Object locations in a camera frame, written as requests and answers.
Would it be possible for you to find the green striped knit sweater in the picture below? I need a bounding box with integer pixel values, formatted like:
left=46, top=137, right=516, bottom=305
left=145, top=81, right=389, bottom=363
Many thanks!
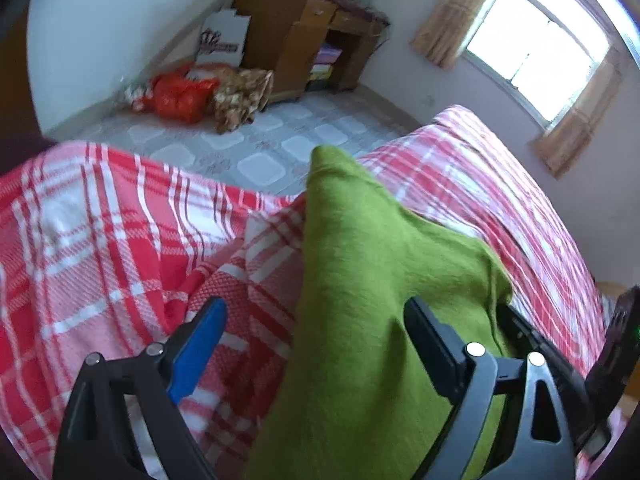
left=242, top=145, right=516, bottom=480

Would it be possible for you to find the white printed paper bag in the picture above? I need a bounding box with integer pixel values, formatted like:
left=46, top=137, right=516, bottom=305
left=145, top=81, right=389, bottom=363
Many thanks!
left=195, top=8, right=252, bottom=68

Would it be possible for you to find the red plaid bed blanket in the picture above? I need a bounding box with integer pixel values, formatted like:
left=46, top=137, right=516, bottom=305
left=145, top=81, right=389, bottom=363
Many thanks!
left=0, top=105, right=631, bottom=480

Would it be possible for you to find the stack of boxes in desk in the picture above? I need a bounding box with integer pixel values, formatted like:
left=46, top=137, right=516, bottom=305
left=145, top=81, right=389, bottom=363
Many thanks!
left=307, top=44, right=341, bottom=92

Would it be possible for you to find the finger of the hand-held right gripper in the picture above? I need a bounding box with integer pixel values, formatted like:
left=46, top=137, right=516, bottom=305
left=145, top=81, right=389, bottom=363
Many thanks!
left=495, top=304, right=601, bottom=446

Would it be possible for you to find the beige curtain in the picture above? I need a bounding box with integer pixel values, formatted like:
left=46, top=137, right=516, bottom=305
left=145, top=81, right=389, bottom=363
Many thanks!
left=530, top=47, right=626, bottom=181
left=410, top=0, right=508, bottom=68

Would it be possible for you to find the wooden desk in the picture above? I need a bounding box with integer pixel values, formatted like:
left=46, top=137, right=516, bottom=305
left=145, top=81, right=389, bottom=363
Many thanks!
left=232, top=0, right=391, bottom=103

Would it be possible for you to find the red plastic bag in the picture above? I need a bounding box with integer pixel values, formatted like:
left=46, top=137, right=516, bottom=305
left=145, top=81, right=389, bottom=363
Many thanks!
left=131, top=62, right=221, bottom=123

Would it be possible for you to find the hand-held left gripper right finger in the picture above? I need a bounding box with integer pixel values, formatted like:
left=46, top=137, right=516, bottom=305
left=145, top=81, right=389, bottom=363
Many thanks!
left=404, top=296, right=576, bottom=480

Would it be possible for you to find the small red white printed bag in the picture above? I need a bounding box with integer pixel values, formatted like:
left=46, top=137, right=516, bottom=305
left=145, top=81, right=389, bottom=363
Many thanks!
left=122, top=81, right=153, bottom=111

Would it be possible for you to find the brown patterned bag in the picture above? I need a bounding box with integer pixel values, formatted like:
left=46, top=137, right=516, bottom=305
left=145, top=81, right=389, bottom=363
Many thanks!
left=212, top=67, right=275, bottom=135

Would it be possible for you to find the window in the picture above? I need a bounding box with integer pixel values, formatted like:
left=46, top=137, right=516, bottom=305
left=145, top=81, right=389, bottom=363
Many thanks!
left=465, top=0, right=613, bottom=128

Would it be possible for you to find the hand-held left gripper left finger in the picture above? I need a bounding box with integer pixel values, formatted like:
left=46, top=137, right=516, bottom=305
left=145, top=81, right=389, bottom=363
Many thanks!
left=52, top=296, right=228, bottom=480

